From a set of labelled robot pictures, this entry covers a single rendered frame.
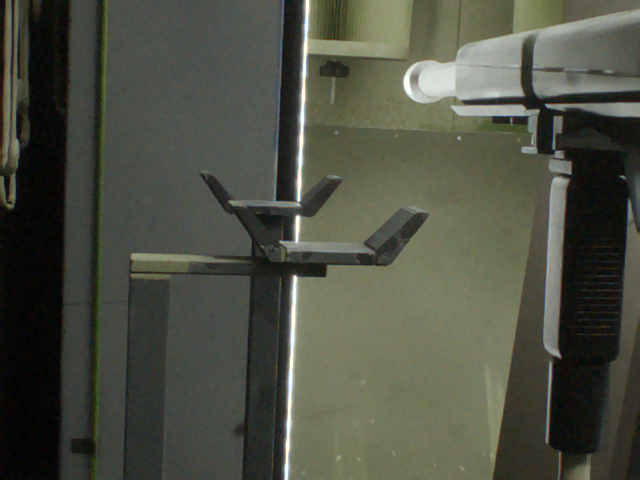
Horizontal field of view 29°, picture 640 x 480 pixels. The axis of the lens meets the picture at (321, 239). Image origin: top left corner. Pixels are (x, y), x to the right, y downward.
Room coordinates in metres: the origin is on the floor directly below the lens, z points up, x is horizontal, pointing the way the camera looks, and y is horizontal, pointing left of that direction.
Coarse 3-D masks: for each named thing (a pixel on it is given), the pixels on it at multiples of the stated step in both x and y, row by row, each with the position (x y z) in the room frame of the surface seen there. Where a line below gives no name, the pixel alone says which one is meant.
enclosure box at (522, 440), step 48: (576, 0) 1.78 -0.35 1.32; (624, 0) 1.65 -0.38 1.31; (528, 288) 1.87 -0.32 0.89; (624, 288) 1.59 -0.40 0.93; (528, 336) 1.86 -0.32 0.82; (624, 336) 1.58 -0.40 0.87; (528, 384) 1.85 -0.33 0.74; (624, 384) 1.57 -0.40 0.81; (528, 432) 1.84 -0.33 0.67; (624, 432) 1.58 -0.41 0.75
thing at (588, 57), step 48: (480, 48) 0.74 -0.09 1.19; (528, 48) 0.65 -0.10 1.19; (576, 48) 0.58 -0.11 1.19; (624, 48) 0.52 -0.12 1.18; (432, 96) 0.94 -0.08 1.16; (480, 96) 0.74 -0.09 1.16; (528, 96) 0.65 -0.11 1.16; (576, 96) 0.58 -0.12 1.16; (624, 96) 0.53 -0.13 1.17; (576, 192) 0.60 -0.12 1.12; (624, 192) 0.60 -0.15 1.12; (576, 240) 0.60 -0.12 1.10; (624, 240) 0.60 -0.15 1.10; (576, 288) 0.60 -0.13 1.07; (576, 336) 0.60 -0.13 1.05; (576, 384) 0.60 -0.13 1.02; (576, 432) 0.60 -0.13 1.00
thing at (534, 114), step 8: (528, 112) 0.64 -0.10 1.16; (536, 112) 0.63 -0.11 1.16; (544, 112) 0.63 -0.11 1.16; (536, 120) 0.63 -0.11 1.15; (544, 120) 0.63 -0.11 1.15; (552, 120) 0.63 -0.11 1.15; (536, 128) 0.63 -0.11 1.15; (544, 128) 0.63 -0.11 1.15; (552, 128) 0.63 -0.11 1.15; (536, 136) 0.63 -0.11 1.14; (544, 136) 0.63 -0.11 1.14; (552, 136) 0.63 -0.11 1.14; (536, 144) 0.63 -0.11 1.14; (544, 144) 0.63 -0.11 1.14; (552, 144) 0.63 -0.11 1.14; (528, 152) 0.64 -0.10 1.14; (536, 152) 0.63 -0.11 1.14; (544, 152) 0.63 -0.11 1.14; (552, 152) 0.63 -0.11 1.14
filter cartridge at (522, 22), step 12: (516, 0) 2.83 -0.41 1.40; (528, 0) 2.77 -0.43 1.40; (540, 0) 2.74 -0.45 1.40; (552, 0) 2.72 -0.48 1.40; (564, 0) 2.72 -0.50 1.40; (516, 12) 2.83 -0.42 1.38; (528, 12) 2.77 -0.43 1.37; (540, 12) 2.74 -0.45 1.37; (552, 12) 2.72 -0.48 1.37; (564, 12) 2.70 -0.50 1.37; (516, 24) 2.82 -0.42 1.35; (528, 24) 2.77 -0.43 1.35; (540, 24) 2.74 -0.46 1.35; (552, 24) 2.72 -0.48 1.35
